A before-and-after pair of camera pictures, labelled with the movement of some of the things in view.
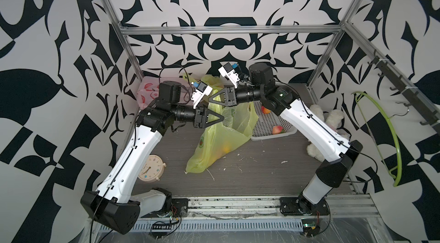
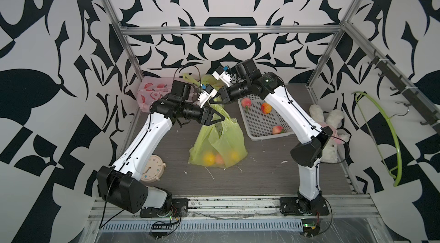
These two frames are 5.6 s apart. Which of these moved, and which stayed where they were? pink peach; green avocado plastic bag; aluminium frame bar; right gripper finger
Moved: green avocado plastic bag
Stayed: right gripper finger; pink peach; aluminium frame bar
